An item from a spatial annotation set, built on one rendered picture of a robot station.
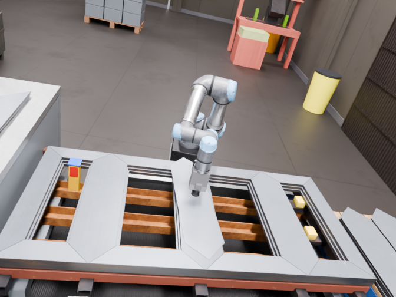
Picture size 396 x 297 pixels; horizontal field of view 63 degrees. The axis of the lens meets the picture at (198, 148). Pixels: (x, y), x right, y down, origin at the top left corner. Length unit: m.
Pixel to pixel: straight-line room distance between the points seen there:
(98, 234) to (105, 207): 0.16
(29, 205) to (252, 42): 6.48
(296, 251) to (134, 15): 7.32
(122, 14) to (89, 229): 7.35
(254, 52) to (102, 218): 6.44
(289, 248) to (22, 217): 1.14
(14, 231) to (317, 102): 5.22
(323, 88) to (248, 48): 2.28
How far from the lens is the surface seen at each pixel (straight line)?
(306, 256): 1.61
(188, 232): 1.48
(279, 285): 1.54
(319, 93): 5.91
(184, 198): 1.64
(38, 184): 1.66
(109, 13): 8.42
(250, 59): 7.57
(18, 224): 1.48
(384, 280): 1.78
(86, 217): 1.49
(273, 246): 1.60
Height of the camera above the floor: 1.90
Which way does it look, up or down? 30 degrees down
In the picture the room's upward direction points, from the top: 14 degrees clockwise
